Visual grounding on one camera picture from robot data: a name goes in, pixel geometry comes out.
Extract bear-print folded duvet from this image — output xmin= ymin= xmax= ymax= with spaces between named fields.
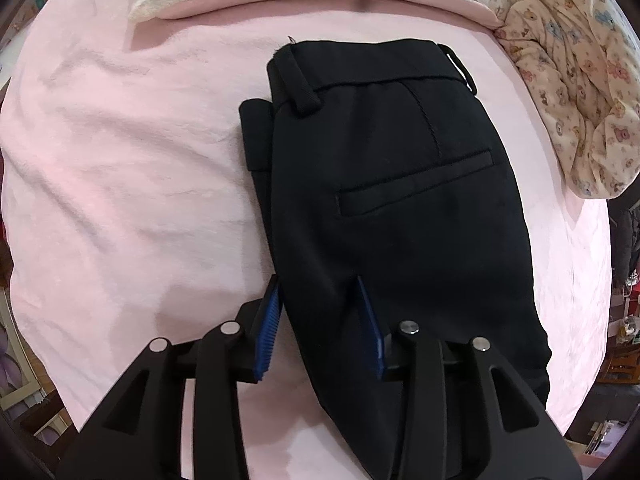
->
xmin=495 ymin=0 xmax=640 ymax=201

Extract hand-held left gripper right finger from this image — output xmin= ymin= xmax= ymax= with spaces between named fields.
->
xmin=356 ymin=276 xmax=583 ymax=480

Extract pink bed blanket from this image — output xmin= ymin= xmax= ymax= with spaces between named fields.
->
xmin=0 ymin=0 xmax=613 ymax=441

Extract black pants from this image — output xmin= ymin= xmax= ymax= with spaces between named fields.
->
xmin=239 ymin=37 xmax=551 ymax=480

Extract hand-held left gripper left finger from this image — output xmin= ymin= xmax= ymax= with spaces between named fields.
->
xmin=55 ymin=275 xmax=286 ymax=480

